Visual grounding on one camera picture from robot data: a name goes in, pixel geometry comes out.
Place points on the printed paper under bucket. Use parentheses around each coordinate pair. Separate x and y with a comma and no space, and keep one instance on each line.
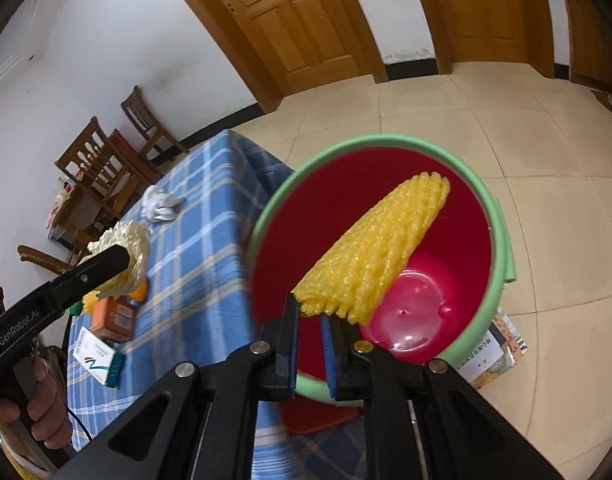
(499,350)

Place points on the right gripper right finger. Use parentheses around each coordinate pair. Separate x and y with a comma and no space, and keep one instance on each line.
(347,374)

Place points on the white tissue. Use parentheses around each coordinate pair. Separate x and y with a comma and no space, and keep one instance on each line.
(158,206)

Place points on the yellow foam fruit net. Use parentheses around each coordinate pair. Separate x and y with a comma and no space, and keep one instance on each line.
(352,278)

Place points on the wooden dining table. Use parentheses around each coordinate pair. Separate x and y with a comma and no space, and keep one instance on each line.
(76,219)

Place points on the person's left hand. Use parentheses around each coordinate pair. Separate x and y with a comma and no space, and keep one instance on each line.
(47,410)

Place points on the wooden chair at left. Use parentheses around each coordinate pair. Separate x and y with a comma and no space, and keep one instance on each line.
(48,262)

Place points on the white foam net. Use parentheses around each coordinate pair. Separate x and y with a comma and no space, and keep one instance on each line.
(134,238)

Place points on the wooden door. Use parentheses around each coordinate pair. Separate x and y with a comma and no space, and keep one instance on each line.
(282,47)
(518,31)

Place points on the wooden chair near table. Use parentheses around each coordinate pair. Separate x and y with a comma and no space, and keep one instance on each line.
(108,171)

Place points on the red bucket green rim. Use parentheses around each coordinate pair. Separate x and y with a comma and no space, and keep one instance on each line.
(442,302)

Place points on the far wooden chair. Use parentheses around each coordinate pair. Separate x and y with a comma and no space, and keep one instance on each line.
(147,124)

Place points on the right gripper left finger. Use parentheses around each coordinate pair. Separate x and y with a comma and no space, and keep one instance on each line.
(280,369)

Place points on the white teal carton box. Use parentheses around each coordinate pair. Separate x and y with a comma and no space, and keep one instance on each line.
(100,360)

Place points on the right wooden door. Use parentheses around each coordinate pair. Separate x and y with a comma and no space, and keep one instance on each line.
(518,31)

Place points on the left wooden door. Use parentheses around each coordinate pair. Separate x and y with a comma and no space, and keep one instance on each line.
(282,47)

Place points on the orange cardboard box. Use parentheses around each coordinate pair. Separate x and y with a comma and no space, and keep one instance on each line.
(114,319)

